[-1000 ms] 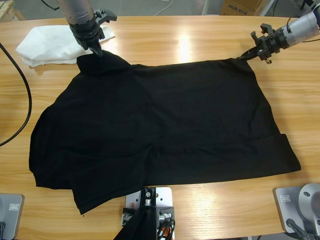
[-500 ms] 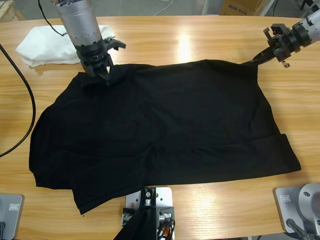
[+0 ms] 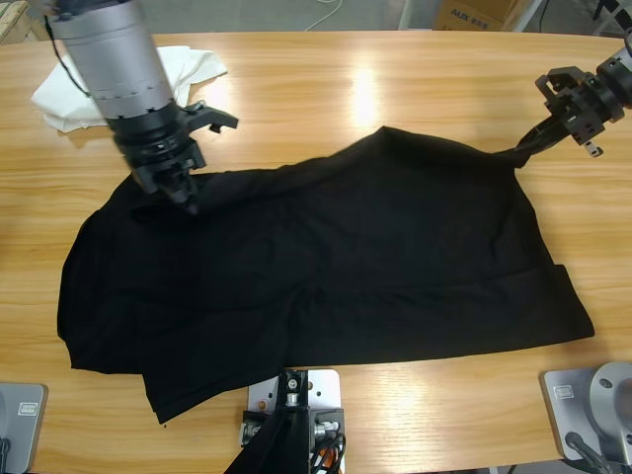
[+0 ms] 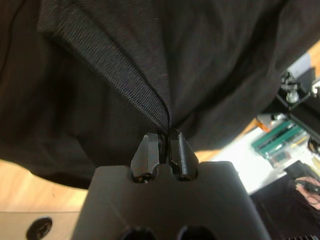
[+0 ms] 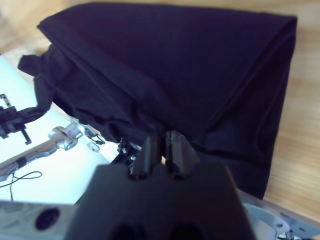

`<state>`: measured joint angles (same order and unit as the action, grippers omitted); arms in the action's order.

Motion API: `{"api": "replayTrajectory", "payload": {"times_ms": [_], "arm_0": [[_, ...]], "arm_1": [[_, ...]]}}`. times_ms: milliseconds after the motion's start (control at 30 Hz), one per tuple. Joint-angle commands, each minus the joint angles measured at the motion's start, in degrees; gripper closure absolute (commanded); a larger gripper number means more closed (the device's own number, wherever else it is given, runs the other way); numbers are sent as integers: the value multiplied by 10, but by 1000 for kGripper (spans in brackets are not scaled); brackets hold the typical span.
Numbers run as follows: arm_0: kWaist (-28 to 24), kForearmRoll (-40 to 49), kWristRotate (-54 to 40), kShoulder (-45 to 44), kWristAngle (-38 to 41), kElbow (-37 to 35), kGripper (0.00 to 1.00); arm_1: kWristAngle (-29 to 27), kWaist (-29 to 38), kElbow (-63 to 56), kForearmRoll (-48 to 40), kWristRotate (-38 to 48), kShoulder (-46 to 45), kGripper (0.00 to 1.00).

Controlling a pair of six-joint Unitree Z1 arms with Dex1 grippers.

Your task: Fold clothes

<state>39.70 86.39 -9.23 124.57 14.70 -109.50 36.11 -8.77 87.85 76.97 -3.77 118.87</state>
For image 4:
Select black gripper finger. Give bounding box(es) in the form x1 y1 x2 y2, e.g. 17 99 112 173
168 128 200 182
129 132 161 184

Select black t-shirt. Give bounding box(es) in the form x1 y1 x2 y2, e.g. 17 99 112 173
0 0 320 190

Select bystander hand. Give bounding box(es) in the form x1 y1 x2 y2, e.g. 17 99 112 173
295 175 320 210

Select green ribbed box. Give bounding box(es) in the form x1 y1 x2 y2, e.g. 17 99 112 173
250 119 309 165

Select bystander dark clothing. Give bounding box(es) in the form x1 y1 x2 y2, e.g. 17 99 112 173
249 159 320 240

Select silver bolt knob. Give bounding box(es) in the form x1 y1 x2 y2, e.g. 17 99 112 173
286 90 299 104
280 71 298 89

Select black camera post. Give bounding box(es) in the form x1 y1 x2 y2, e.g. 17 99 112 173
275 79 320 142

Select white mount plate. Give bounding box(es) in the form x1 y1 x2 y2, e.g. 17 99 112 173
286 53 316 85

